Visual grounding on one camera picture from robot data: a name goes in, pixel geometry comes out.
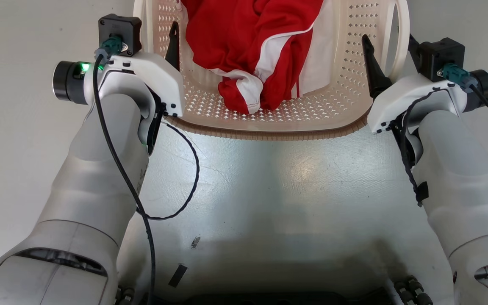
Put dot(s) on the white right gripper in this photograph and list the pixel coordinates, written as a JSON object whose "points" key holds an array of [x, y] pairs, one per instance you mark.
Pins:
{"points": [[413, 91]]}

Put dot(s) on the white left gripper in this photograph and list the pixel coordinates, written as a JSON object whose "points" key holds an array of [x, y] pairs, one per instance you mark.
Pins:
{"points": [[151, 72]]}

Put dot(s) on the cream perforated laundry basket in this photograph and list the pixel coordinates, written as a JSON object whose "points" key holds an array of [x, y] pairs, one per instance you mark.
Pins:
{"points": [[311, 114]]}

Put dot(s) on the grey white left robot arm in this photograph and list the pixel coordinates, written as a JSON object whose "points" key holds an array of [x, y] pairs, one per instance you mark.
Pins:
{"points": [[83, 178]]}

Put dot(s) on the red garment with white trim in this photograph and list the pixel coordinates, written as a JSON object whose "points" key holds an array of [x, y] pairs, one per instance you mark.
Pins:
{"points": [[235, 38]]}

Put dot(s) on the black tape strip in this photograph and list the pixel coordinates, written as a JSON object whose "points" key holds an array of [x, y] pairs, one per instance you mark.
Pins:
{"points": [[178, 275]]}

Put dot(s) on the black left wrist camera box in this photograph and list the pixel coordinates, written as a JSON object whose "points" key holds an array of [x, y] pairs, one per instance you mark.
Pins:
{"points": [[121, 27]]}

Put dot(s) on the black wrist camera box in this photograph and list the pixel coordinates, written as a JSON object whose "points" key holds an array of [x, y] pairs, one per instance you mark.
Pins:
{"points": [[121, 27], [439, 53]]}

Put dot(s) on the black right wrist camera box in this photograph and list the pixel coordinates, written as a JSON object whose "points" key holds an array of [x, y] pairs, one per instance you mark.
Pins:
{"points": [[439, 53]]}

